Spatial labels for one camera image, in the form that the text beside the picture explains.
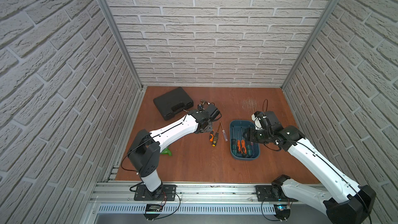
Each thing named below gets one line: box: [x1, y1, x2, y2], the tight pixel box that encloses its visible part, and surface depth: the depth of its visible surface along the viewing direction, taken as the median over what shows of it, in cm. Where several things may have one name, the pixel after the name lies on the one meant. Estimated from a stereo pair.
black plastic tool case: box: [152, 86, 194, 121], surface depth 107 cm
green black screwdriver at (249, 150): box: [246, 143, 252, 156], surface depth 87 cm
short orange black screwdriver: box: [209, 130, 215, 143], surface depth 93 cm
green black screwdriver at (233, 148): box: [231, 124, 237, 157], surface depth 89 cm
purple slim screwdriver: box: [250, 127, 254, 159], surface depth 87 cm
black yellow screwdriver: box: [211, 123, 221, 148], surface depth 91 cm
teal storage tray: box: [229, 119, 261, 161], surface depth 87 cm
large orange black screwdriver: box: [240, 127, 248, 158], surface depth 87 cm
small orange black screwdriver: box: [236, 129, 241, 154], surface depth 89 cm
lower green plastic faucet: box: [159, 146, 173, 157], surface depth 87 cm
